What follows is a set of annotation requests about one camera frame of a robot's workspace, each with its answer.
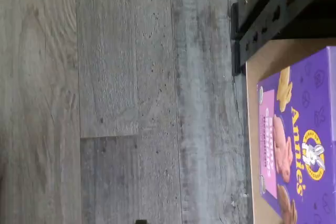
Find purple Annie's box pink patch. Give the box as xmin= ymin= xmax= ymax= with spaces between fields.
xmin=256 ymin=46 xmax=336 ymax=224

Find wooden shelf board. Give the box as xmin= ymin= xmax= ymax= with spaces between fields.
xmin=244 ymin=38 xmax=336 ymax=224

